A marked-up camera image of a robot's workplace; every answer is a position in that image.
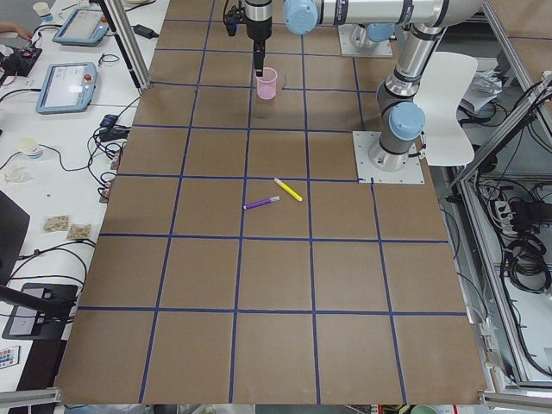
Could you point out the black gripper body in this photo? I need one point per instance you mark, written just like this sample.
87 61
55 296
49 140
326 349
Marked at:
257 22

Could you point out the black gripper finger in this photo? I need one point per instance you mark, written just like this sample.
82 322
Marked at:
261 57
257 58

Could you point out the purple pen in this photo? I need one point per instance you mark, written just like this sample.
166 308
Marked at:
261 202

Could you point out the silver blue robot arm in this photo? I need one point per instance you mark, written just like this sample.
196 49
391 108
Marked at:
402 119

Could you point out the pink plastic cup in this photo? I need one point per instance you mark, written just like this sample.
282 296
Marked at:
266 84

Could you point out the white paper cup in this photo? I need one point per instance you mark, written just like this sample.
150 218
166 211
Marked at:
42 9

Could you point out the person hand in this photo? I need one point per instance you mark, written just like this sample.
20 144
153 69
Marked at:
10 27

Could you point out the black power adapter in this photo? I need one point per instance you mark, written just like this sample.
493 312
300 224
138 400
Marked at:
145 32

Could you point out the yellow highlighter pen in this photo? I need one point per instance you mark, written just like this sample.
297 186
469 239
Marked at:
284 186

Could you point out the far blue teach pendant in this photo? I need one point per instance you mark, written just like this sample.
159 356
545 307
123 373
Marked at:
83 27

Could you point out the blue teach pendant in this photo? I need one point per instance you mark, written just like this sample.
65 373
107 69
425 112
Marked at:
67 88
83 27

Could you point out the near blue teach pendant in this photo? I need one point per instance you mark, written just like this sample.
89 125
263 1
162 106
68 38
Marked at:
67 88

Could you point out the white plastic chair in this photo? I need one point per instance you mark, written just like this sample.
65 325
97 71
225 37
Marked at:
445 80

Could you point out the stack of papers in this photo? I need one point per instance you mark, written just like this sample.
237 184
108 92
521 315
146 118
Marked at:
484 87

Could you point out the black circuit board device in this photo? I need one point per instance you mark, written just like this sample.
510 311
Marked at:
21 61

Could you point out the right snack bag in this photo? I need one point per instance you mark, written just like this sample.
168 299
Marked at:
78 231

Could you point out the snack bag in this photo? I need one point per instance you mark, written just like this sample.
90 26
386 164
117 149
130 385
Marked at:
78 231
59 223

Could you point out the left snack bag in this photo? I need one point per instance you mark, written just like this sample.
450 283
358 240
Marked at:
59 223

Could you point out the crumpled white tissue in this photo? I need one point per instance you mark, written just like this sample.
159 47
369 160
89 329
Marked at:
17 175

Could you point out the black monitor edge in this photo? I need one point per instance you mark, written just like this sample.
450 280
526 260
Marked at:
13 229

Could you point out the black monitor stand base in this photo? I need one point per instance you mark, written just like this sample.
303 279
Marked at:
40 311

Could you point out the colourful remote control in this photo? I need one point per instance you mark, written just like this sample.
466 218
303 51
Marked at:
10 357

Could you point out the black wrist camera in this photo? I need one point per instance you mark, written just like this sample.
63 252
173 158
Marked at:
232 19

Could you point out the aluminium frame post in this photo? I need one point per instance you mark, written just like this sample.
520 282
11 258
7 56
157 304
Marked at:
121 28

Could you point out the blue black cable connector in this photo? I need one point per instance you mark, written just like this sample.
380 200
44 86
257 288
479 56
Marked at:
110 130

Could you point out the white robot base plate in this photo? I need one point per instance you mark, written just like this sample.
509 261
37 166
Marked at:
374 166

